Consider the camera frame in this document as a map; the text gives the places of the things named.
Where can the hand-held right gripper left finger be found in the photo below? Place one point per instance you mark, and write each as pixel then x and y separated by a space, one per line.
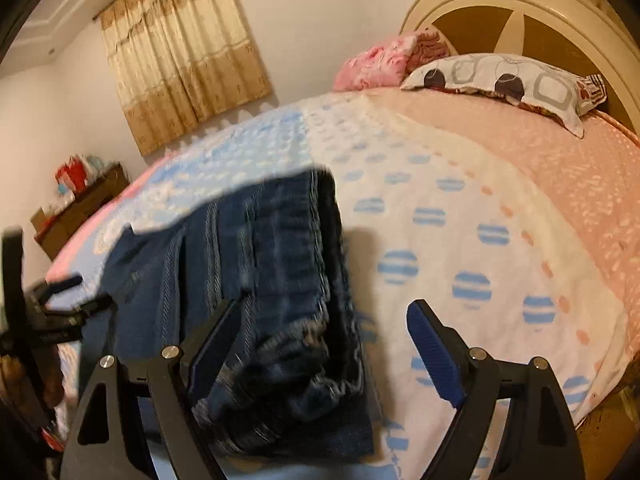
pixel 210 355

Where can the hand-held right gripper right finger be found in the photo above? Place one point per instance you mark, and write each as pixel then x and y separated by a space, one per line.
pixel 435 355

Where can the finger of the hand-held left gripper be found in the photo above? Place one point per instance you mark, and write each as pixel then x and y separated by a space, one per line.
pixel 90 306
pixel 57 289

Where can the blue denim jeans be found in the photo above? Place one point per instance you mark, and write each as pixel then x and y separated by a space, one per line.
pixel 260 270

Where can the person's left hand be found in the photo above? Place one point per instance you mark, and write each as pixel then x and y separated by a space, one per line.
pixel 52 380

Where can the brown wooden desk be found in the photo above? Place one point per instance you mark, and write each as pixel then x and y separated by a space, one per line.
pixel 75 220

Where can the polka dot printed bedspread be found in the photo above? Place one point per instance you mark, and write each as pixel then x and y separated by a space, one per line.
pixel 475 210

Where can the beige window curtain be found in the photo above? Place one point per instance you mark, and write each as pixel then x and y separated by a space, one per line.
pixel 180 55

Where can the circle patterned pillow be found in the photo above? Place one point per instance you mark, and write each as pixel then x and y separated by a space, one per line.
pixel 500 77

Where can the folded pink floral quilt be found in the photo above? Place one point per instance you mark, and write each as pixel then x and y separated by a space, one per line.
pixel 380 62

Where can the cream wooden headboard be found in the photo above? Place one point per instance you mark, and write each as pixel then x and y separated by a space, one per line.
pixel 550 15

